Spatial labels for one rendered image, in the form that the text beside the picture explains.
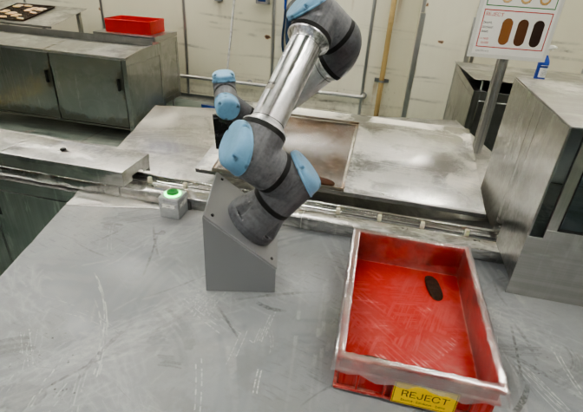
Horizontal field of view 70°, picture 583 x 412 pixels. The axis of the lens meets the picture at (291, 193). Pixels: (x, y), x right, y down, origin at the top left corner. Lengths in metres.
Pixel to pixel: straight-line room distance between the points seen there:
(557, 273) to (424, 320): 0.39
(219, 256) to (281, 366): 0.30
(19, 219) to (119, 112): 2.37
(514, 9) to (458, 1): 2.58
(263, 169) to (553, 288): 0.84
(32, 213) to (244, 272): 1.07
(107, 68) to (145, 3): 1.79
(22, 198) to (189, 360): 1.13
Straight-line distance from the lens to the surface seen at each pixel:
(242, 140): 0.93
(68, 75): 4.40
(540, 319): 1.29
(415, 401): 0.94
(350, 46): 1.18
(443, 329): 1.13
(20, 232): 2.03
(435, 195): 1.56
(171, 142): 2.05
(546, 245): 1.26
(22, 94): 4.82
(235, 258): 1.07
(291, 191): 1.01
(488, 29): 2.10
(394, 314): 1.12
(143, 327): 1.08
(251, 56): 5.27
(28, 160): 1.79
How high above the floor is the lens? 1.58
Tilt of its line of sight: 29 degrees down
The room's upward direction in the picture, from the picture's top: 4 degrees clockwise
